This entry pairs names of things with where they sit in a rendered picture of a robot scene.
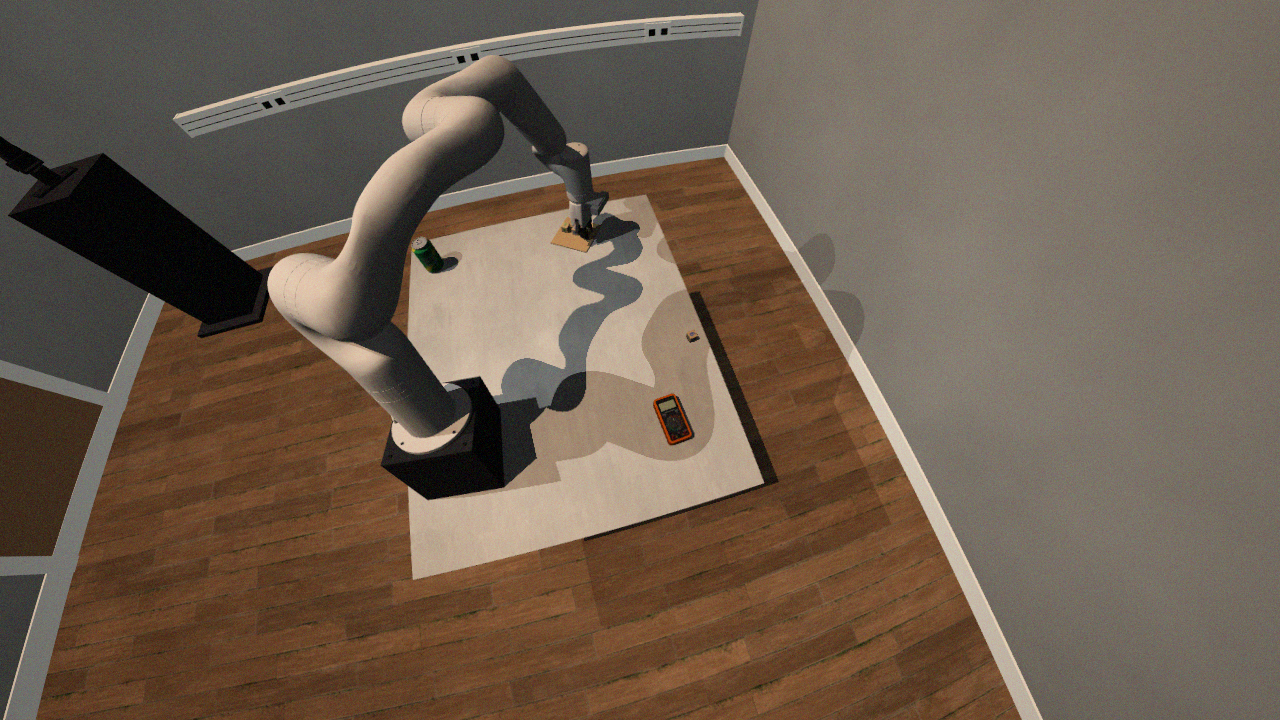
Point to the green drink can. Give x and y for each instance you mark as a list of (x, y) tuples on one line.
[(427, 254)]

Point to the tan flat mat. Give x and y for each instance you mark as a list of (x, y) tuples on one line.
[(572, 241)]

